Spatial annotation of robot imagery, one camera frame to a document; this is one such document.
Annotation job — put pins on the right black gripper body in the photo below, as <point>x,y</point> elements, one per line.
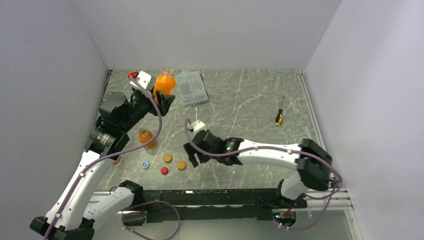
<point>213,157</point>

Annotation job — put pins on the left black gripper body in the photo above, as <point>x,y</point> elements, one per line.
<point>141,105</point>

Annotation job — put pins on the orange bottle cap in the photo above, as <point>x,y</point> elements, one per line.
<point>181,165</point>
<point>167,158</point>

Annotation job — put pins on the orange juice bottle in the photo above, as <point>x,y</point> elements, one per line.
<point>165,83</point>
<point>144,135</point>

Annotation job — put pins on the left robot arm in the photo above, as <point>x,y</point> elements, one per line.
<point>71,218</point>

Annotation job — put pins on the clear plastic screw box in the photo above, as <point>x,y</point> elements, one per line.
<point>191,88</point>

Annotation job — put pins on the red bottle cap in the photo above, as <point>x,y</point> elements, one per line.
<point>164,170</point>

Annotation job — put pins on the blue white bottle cap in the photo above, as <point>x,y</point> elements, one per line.
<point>145,165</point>

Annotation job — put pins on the clear bottle red label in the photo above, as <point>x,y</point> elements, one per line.
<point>117,160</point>

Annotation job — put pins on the yellow black screwdriver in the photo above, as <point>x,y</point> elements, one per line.
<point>279,117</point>

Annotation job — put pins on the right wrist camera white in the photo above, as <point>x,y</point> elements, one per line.
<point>197,126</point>

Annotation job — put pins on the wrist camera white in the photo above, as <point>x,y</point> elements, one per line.
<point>144,79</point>
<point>197,126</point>

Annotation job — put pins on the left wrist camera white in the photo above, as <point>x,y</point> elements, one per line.
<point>144,79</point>

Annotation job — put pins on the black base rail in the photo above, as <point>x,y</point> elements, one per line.
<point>213,204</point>

